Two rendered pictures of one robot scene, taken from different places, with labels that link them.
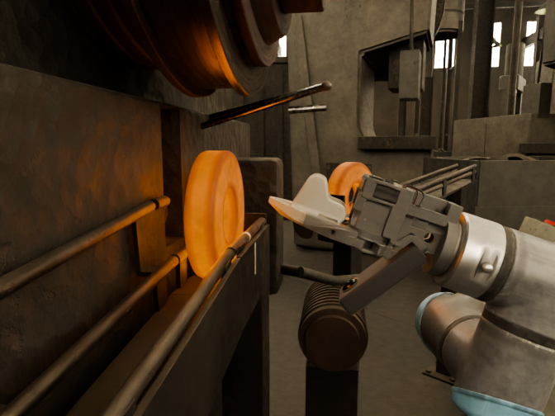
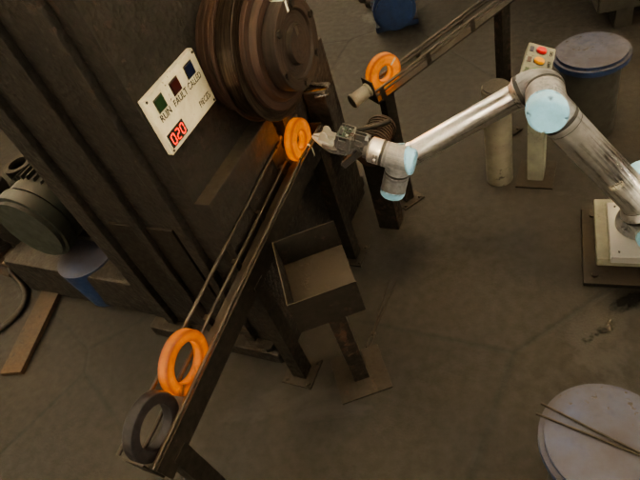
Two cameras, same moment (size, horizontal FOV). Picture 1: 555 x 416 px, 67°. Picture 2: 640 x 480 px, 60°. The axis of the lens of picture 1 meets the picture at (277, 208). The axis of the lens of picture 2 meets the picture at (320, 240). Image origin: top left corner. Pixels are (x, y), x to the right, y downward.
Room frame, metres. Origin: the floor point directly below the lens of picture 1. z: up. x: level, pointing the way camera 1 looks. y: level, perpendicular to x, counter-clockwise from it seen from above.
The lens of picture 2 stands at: (-0.99, -0.70, 1.90)
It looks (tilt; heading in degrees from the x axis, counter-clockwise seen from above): 45 degrees down; 29
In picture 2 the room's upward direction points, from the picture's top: 21 degrees counter-clockwise
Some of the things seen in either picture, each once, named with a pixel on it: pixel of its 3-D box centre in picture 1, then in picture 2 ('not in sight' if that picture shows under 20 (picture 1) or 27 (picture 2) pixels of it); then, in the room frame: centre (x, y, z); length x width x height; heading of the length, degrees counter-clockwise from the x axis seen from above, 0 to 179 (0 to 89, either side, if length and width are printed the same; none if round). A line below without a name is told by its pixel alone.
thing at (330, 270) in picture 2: not in sight; (339, 328); (-0.04, -0.12, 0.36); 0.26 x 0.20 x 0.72; 27
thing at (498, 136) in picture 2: not in sight; (497, 135); (1.07, -0.59, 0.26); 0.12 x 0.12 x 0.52
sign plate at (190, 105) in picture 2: not in sight; (180, 101); (0.19, 0.22, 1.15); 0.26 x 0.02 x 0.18; 172
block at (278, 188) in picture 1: (252, 224); (323, 112); (0.75, 0.05, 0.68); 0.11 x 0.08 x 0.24; 82
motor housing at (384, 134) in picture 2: (331, 408); (384, 175); (0.82, -0.11, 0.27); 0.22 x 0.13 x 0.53; 172
